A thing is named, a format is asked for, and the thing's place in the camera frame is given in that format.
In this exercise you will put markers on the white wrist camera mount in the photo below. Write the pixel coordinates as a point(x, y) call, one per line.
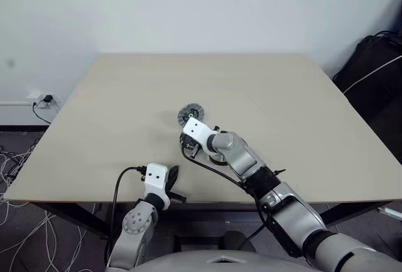
point(199, 132)
point(155, 179)

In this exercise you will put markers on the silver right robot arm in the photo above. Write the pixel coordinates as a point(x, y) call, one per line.
point(242, 159)

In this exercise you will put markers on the grey round patterned disc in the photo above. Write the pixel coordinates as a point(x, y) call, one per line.
point(191, 112)

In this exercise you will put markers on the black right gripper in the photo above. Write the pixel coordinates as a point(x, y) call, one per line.
point(191, 146)

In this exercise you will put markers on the gray robot torso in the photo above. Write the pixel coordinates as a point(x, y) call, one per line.
point(188, 262)

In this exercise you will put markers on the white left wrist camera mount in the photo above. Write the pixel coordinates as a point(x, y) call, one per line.
point(155, 179)

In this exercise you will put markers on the dark rounded shape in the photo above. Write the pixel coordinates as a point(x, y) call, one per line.
point(235, 239)

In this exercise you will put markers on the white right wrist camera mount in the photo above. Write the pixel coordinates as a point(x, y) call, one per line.
point(199, 132)

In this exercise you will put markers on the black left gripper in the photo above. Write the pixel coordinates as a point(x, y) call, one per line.
point(177, 197)

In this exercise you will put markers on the black bag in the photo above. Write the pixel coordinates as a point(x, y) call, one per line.
point(373, 71)

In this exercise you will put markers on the white floor trunking piece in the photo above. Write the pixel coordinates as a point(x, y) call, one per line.
point(391, 212)

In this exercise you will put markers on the black plug adapter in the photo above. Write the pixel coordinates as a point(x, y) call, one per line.
point(48, 99)

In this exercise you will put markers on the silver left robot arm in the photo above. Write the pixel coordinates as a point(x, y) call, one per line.
point(135, 221)

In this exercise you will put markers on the white wall power strip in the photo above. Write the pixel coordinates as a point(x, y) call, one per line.
point(34, 95)

